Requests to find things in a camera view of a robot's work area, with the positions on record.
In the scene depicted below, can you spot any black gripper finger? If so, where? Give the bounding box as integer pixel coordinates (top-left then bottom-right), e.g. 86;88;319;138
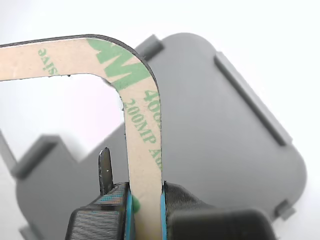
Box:
65;146;138;240
159;181;218;240

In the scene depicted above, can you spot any beige adhesive-backed frame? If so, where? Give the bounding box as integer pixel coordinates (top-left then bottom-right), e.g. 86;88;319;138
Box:
0;33;165;240

